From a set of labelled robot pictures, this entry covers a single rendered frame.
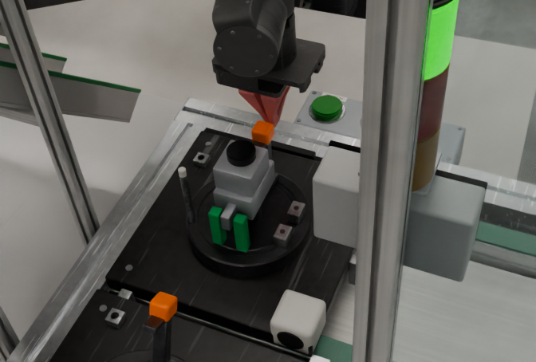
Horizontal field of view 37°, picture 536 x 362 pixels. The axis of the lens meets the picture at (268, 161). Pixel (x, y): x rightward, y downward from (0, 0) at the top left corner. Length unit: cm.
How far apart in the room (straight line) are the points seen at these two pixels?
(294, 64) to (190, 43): 55
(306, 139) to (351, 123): 6
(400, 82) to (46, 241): 72
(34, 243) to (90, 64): 36
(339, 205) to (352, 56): 71
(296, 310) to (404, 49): 43
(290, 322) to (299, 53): 27
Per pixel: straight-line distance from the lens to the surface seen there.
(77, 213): 97
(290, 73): 79
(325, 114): 102
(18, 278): 106
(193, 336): 83
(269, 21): 69
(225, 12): 67
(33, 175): 117
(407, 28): 42
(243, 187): 81
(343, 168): 59
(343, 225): 61
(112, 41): 136
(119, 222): 94
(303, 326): 80
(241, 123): 104
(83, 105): 93
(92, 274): 91
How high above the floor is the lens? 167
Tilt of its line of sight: 47 degrees down
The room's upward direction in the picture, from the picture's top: 5 degrees counter-clockwise
